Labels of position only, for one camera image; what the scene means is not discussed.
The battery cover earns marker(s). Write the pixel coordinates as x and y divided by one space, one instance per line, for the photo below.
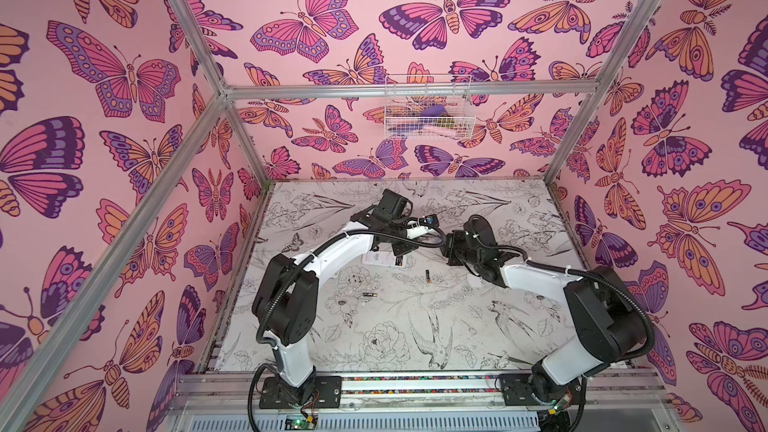
474 282

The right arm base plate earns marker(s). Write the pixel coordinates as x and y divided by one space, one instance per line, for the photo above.
522 389

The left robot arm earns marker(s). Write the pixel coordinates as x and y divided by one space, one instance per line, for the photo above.
286 303

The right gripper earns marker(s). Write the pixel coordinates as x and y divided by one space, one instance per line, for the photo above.
454 246

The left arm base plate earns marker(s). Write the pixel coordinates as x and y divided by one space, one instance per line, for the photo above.
318 392

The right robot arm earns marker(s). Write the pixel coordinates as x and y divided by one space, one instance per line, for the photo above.
610 324

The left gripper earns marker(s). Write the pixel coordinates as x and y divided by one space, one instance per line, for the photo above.
409 246

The white remote control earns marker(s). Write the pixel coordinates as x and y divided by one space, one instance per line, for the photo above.
383 259

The white wire basket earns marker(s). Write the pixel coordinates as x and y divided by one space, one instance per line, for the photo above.
429 110

